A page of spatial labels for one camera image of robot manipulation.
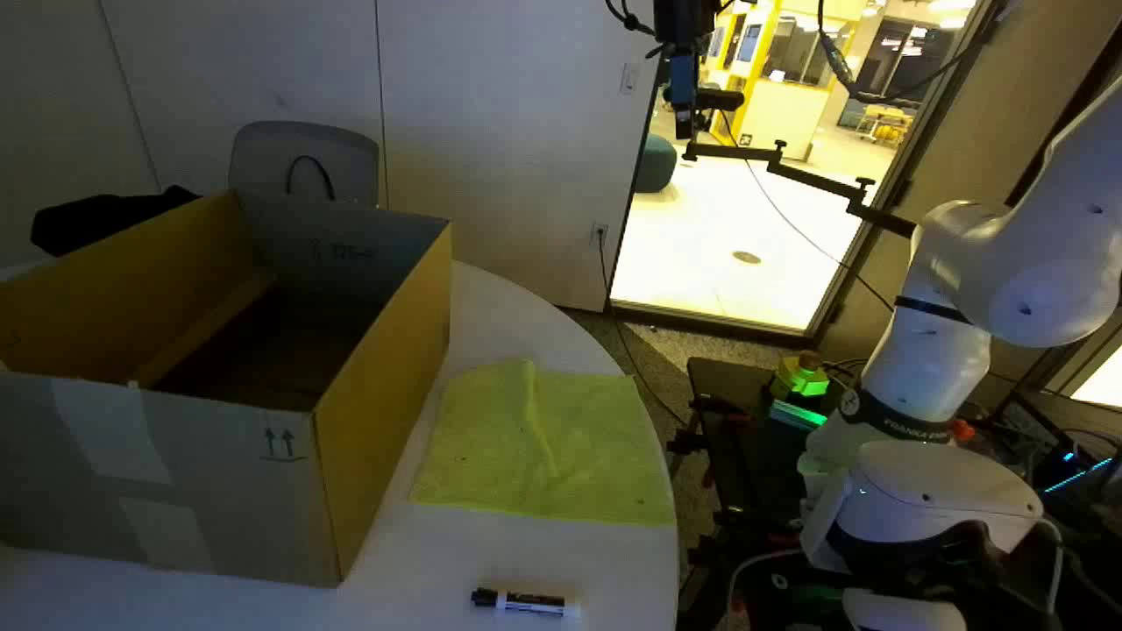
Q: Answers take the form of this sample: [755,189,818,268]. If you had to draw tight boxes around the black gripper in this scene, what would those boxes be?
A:
[648,0,715,144]

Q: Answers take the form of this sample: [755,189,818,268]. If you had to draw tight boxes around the yellow microfiber cloth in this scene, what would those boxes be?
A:
[412,358,681,532]

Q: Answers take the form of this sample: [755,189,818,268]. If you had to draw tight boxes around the black and white marker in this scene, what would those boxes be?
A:
[465,585,584,622]

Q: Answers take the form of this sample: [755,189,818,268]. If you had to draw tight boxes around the brown cardboard box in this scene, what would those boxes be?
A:
[0,186,457,590]

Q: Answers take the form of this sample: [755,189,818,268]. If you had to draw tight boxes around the dark green pouf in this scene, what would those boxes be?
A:
[632,132,681,196]

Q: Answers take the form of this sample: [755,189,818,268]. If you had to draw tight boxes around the green lit device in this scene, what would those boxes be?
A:
[763,358,833,434]

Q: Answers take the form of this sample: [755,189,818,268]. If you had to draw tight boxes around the black robot cart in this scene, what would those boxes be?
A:
[671,352,1122,631]

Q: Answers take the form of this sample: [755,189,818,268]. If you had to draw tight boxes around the black articulated camera mount arm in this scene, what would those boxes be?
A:
[681,107,921,239]

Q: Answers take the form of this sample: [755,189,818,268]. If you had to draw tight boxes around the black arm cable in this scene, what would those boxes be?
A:
[812,0,1011,110]

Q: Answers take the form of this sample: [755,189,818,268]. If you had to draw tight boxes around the grey chair with handle hole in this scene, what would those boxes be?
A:
[224,120,386,212]

